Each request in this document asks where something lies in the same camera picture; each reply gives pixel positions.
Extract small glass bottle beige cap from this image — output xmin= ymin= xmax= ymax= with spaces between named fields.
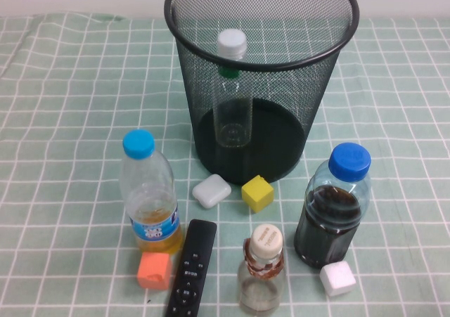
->
xmin=237 ymin=224 xmax=285 ymax=313

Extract clear bottle white cap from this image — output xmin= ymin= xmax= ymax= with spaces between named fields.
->
xmin=214 ymin=28 xmax=254 ymax=148

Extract black mesh wastebasket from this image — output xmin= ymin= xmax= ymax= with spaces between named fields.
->
xmin=163 ymin=0 xmax=361 ymax=186

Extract white earbud case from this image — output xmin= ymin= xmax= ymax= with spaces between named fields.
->
xmin=191 ymin=174 xmax=232 ymax=209

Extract yellow cube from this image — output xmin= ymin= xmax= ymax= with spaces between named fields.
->
xmin=240 ymin=174 xmax=275 ymax=213

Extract yellow liquid bottle light-blue cap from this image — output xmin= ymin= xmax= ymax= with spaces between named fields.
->
xmin=118 ymin=129 xmax=184 ymax=255

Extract black remote control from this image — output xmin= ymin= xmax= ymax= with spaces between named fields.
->
xmin=162 ymin=219 xmax=218 ymax=317

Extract dark liquid bottle blue cap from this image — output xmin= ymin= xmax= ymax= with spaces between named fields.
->
xmin=293 ymin=143 xmax=373 ymax=269

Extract orange cube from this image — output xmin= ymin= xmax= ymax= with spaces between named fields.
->
xmin=136 ymin=251 xmax=173 ymax=290

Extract white cube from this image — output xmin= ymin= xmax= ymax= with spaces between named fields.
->
xmin=319 ymin=260 xmax=356 ymax=297

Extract green checked tablecloth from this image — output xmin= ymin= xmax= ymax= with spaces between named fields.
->
xmin=0 ymin=11 xmax=450 ymax=317

